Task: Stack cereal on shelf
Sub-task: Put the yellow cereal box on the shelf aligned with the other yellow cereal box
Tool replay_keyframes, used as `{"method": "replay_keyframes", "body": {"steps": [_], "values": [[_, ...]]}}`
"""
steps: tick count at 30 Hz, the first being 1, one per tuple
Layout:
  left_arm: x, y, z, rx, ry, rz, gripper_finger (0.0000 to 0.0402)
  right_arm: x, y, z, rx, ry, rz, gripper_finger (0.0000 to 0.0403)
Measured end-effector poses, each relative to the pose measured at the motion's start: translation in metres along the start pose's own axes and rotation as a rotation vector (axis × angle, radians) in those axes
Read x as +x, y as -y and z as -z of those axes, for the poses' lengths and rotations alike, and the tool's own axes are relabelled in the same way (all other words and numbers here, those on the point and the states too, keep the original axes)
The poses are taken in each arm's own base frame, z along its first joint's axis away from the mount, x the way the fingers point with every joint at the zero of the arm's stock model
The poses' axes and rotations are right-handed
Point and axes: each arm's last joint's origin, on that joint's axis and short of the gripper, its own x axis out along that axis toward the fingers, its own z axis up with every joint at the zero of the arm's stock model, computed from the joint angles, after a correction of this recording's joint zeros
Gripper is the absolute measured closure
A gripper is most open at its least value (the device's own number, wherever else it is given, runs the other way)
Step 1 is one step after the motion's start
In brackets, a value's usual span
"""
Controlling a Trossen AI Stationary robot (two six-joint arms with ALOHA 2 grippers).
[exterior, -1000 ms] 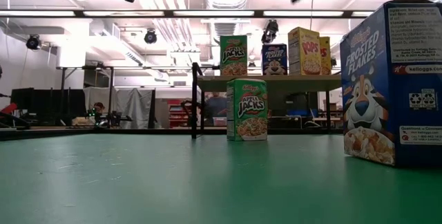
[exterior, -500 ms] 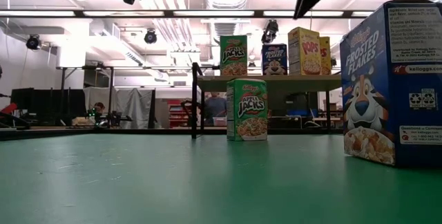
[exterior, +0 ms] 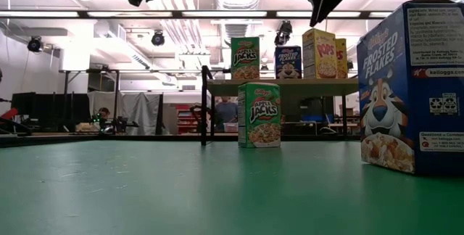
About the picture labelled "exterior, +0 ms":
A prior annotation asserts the yellow Corn Pops cereal box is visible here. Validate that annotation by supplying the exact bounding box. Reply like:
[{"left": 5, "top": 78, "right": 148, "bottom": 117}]
[
  {"left": 302, "top": 28, "right": 339, "bottom": 80},
  {"left": 335, "top": 38, "right": 349, "bottom": 80}
]

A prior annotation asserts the blue Frosted Flakes cereal box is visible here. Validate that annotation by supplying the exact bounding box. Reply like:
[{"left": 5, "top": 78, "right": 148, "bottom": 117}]
[
  {"left": 274, "top": 45, "right": 303, "bottom": 80},
  {"left": 356, "top": 0, "right": 464, "bottom": 176}
]

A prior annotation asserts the green Apple Jacks cereal box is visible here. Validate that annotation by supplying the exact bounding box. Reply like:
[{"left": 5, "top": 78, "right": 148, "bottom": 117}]
[
  {"left": 237, "top": 82, "right": 282, "bottom": 149},
  {"left": 231, "top": 36, "right": 261, "bottom": 81}
]

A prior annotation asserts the wooden shelf with black legs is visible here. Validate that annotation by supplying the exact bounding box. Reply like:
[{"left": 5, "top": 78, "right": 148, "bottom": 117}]
[{"left": 200, "top": 65, "right": 360, "bottom": 147}]

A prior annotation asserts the black ceiling-mounted spotlight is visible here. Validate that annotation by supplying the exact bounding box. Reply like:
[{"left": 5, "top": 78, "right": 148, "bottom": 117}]
[
  {"left": 151, "top": 30, "right": 166, "bottom": 47},
  {"left": 27, "top": 36, "right": 44, "bottom": 54},
  {"left": 274, "top": 20, "right": 293, "bottom": 46}
]

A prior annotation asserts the black equipment cabinet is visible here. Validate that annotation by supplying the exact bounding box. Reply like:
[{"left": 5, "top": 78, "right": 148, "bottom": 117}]
[{"left": 281, "top": 96, "right": 336, "bottom": 136}]

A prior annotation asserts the grey hanging cloth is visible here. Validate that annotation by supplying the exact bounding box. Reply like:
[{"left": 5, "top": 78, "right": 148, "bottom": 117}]
[{"left": 86, "top": 91, "right": 163, "bottom": 136}]

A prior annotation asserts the red bin rack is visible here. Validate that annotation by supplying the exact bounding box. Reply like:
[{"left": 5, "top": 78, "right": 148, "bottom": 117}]
[{"left": 176, "top": 104, "right": 202, "bottom": 135}]

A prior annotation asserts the person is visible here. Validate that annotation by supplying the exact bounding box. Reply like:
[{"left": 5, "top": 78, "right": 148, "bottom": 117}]
[
  {"left": 213, "top": 96, "right": 239, "bottom": 133},
  {"left": 96, "top": 107, "right": 112, "bottom": 131}
]

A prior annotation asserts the black low partition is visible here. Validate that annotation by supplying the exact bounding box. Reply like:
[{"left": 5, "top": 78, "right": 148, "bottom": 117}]
[{"left": 10, "top": 91, "right": 91, "bottom": 133}]

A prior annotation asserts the black rig frame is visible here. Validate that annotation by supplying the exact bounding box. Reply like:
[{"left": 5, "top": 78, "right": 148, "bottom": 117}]
[{"left": 0, "top": 9, "right": 394, "bottom": 149}]

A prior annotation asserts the black metal rack frame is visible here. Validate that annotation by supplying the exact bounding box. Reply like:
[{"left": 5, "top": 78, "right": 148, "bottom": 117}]
[{"left": 59, "top": 68, "right": 121, "bottom": 134}]

